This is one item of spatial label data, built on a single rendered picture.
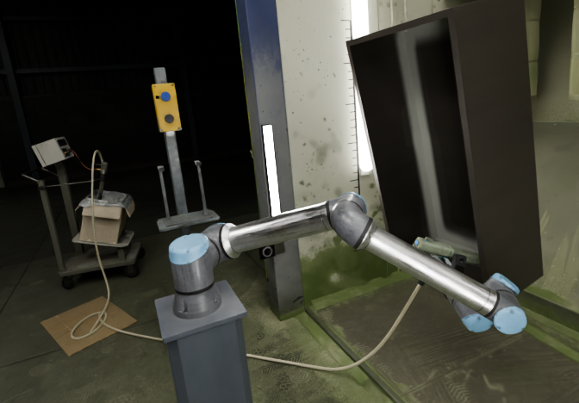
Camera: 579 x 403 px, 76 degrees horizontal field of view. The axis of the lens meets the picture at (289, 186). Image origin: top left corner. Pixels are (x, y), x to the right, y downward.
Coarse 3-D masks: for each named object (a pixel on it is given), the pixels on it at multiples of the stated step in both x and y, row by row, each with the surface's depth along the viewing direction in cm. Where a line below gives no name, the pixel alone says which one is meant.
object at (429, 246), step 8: (424, 240) 153; (432, 240) 153; (424, 248) 152; (432, 248) 152; (440, 248) 153; (448, 248) 154; (456, 248) 157; (432, 256) 155; (440, 256) 155; (448, 256) 157; (472, 256) 156; (472, 264) 158
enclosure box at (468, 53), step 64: (512, 0) 127; (384, 64) 181; (448, 64) 167; (512, 64) 132; (384, 128) 187; (448, 128) 180; (512, 128) 138; (384, 192) 194; (448, 192) 197; (512, 192) 145; (512, 256) 152
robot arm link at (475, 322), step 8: (456, 304) 134; (464, 312) 129; (472, 312) 127; (464, 320) 128; (472, 320) 126; (480, 320) 125; (488, 320) 125; (472, 328) 127; (480, 328) 128; (488, 328) 128
